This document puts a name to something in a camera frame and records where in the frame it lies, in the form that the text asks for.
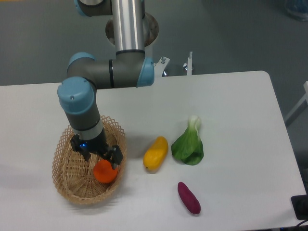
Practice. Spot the white frame at right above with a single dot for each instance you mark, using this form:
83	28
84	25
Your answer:
299	108

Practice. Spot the woven wicker basket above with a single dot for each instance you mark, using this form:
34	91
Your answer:
73	177

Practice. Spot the blue bag in corner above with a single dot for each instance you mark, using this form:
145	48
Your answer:
297	9

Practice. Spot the black device at edge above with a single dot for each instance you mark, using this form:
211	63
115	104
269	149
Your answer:
300	206

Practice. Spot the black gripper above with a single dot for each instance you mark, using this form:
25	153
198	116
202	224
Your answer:
98	146

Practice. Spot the orange fruit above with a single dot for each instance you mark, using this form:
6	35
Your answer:
103	172

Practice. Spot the purple sweet potato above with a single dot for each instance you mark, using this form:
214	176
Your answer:
188	199

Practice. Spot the yellow mango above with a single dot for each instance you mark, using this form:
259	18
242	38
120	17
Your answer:
156	154

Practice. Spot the green bok choy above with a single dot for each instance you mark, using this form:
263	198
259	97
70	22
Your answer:
188	147

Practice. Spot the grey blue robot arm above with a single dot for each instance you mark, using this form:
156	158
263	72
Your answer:
86	75

